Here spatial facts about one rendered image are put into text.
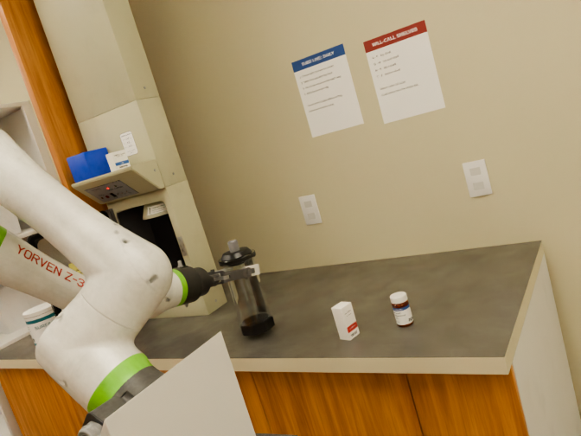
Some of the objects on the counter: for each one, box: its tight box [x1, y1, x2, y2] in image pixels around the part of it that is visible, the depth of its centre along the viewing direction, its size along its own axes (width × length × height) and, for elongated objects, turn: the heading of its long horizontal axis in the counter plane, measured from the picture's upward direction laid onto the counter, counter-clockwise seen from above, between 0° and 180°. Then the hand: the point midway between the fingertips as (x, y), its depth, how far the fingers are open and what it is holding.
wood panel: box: [0, 0, 108, 211], centre depth 208 cm, size 49×3×140 cm, turn 27°
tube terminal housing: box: [78, 97, 227, 319], centre depth 198 cm, size 25×32×77 cm
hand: (239, 272), depth 150 cm, fingers closed on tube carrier, 9 cm apart
